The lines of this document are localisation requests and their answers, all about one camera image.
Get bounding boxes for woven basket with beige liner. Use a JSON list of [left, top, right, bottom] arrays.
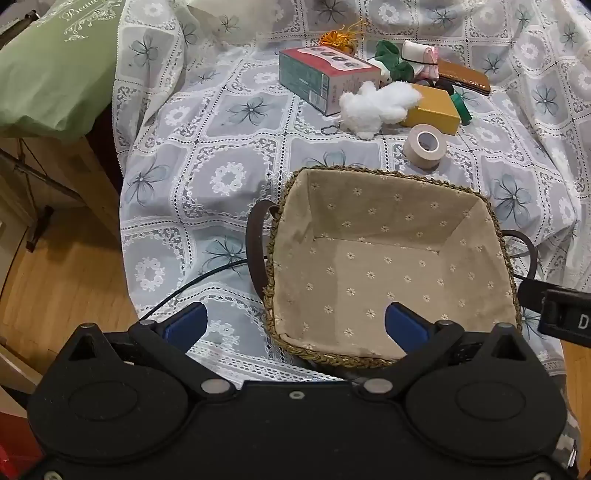
[[246, 165, 539, 369]]

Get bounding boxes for floral lace bed cover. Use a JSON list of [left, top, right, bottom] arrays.
[[112, 0, 591, 467]]

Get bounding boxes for white plush toy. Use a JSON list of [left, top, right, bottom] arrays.
[[339, 80, 423, 140]]

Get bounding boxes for yellow box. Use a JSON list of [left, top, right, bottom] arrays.
[[399, 83, 461, 136]]

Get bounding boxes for green embroidered pillow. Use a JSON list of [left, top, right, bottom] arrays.
[[0, 0, 125, 140]]

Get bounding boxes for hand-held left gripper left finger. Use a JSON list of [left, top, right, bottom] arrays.
[[64, 302, 235, 401]]

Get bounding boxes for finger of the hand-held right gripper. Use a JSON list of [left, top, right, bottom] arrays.
[[516, 278, 555, 315]]

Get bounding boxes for black cable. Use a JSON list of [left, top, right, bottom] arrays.
[[137, 259, 250, 320]]

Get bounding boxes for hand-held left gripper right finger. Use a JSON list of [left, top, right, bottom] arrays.
[[356, 302, 537, 401]]

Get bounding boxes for green handled sponge applicator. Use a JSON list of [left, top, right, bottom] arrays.
[[450, 90, 472, 125]]

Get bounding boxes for beige tape roll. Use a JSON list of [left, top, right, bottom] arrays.
[[403, 124, 448, 162]]

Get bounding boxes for red picture box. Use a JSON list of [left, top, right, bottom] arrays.
[[278, 46, 383, 116]]

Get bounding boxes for white and pink cloth roll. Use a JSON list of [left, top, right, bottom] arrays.
[[401, 40, 439, 81]]

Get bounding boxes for brown leather case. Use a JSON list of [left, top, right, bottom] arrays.
[[436, 58, 491, 97]]

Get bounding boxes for orange tassel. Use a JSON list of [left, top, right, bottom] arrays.
[[320, 21, 365, 51]]

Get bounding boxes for red plastic bag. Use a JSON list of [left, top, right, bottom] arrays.
[[0, 411, 43, 480]]

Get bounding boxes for green cloth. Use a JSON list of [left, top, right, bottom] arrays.
[[373, 40, 415, 85]]

